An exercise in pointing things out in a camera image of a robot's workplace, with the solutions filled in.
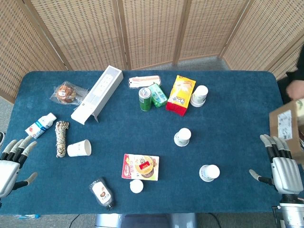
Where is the paper cup green flower print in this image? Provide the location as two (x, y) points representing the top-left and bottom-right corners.
(173, 127), (192, 147)

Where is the black sleeved person forearm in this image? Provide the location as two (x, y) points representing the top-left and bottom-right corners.
(276, 54), (304, 105)

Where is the white blue milk bottle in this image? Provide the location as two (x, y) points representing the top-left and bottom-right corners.
(25, 113), (57, 140)

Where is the bare person hand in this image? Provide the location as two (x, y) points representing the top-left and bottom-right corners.
(286, 80), (304, 100)

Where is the brown cardboard box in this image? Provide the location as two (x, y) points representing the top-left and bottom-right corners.
(269, 98), (304, 164)

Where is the blue white item on floor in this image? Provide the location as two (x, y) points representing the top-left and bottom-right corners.
(14, 213), (41, 219)

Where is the long white power strip box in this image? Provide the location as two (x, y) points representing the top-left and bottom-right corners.
(70, 65), (124, 125)

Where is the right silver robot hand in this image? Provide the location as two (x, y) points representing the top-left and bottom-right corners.
(248, 134), (300, 196)

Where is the white paper cup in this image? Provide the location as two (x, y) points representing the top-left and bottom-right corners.
(190, 85), (209, 108)

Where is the coiled braided rope bundle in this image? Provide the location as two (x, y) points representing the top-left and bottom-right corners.
(55, 120), (70, 158)

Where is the yellow red snack bag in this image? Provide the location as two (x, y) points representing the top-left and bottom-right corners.
(165, 75), (197, 117)

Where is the red white wafer box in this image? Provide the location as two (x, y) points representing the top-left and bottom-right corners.
(121, 153), (160, 181)

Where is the bread in clear wrapper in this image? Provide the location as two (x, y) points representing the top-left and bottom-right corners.
(49, 81), (88, 106)

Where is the round gold tin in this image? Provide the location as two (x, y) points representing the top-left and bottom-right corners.
(133, 155), (155, 176)

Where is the paper cup blue text print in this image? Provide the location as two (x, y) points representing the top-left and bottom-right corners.
(199, 164), (220, 182)

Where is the grey squeeze sauce bottle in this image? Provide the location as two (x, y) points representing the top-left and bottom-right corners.
(89, 177), (114, 210)

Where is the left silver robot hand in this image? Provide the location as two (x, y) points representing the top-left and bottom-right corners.
(0, 135), (38, 199)

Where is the woven bamboo folding screen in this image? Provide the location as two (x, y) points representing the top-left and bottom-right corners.
(0, 0), (304, 104)

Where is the paper cup blue flower print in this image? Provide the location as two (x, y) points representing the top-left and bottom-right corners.
(67, 139), (92, 157)

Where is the green drink can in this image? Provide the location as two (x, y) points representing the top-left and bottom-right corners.
(138, 87), (152, 112)

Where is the green carton pack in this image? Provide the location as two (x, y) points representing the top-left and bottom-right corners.
(147, 83), (168, 108)

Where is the pink blister pack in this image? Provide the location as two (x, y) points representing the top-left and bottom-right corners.
(128, 75), (162, 89)

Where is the blue table cloth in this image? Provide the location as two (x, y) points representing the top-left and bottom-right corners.
(0, 70), (304, 216)

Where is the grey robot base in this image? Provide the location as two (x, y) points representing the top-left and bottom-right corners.
(94, 213), (198, 228)

